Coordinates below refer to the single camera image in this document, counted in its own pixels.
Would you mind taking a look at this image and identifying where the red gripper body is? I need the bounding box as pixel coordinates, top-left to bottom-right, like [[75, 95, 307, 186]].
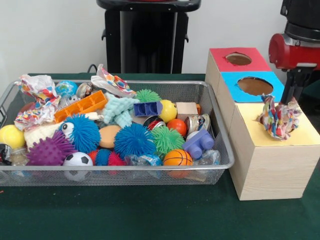
[[268, 33, 320, 73]]

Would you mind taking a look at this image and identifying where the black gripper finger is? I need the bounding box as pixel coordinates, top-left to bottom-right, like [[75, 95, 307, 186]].
[[281, 72, 296, 104], [292, 71, 312, 101]]

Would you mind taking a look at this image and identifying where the colourful spotted paper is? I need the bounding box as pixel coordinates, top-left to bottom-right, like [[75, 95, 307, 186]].
[[257, 94, 302, 141], [90, 63, 137, 98], [14, 74, 62, 132]]

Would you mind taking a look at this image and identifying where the wooden box with three holes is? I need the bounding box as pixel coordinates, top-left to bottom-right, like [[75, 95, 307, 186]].
[[204, 46, 318, 201]]

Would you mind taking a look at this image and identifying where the lavender building block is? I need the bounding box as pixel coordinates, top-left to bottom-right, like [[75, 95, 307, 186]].
[[181, 129, 215, 160]]

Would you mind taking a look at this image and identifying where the orange basketball toy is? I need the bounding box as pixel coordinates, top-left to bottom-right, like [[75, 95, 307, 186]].
[[163, 149, 194, 167]]

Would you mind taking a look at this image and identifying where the green puffer ball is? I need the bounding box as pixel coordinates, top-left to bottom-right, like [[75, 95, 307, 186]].
[[150, 125, 186, 155]]

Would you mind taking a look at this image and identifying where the dark green table cloth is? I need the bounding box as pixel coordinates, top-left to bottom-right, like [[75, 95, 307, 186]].
[[0, 72, 320, 240]]

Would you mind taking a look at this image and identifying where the long orange building block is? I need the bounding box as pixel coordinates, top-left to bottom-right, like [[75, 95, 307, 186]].
[[53, 89, 108, 124]]

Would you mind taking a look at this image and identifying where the blue puffer ball with eye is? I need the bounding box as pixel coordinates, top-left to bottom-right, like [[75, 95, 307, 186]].
[[59, 113, 102, 154]]

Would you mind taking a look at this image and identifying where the black and white soccer ball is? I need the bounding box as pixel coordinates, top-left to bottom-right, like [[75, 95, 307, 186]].
[[62, 151, 94, 181]]

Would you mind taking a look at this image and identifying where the purple spiky ball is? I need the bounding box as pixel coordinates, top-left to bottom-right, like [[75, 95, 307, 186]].
[[26, 129, 76, 167]]

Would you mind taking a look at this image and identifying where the shallow wire mesh bin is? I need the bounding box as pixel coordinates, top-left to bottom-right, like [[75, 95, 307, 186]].
[[0, 79, 236, 187]]

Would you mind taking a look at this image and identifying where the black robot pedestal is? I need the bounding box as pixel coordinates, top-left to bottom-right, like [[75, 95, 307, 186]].
[[96, 0, 202, 74]]

